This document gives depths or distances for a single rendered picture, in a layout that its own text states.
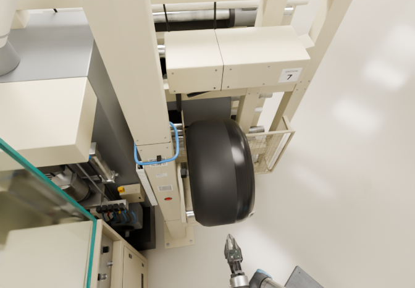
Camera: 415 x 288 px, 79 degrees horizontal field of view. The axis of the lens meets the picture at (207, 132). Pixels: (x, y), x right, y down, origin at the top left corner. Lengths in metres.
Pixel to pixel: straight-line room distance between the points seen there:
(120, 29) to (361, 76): 3.96
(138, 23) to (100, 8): 0.08
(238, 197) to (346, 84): 3.15
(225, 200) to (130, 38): 0.82
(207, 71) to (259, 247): 1.87
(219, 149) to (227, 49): 0.45
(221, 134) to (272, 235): 1.58
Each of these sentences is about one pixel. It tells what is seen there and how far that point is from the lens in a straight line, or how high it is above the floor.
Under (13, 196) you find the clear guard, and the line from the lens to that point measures 0.80.
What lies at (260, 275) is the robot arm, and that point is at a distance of 1.50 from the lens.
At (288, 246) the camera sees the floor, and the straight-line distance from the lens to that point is 2.63.
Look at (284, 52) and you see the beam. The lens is 1.17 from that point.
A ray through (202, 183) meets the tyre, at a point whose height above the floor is 1.41.
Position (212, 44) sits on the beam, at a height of 1.78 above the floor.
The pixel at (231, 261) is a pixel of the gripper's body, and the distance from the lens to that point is 1.40.
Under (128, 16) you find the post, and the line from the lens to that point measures 0.61.
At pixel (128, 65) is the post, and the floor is 2.03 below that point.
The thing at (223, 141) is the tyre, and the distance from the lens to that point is 1.18.
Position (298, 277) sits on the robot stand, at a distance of 1.98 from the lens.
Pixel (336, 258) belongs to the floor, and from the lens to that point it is 2.78.
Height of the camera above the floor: 2.46
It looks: 55 degrees down
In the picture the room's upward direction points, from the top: 3 degrees clockwise
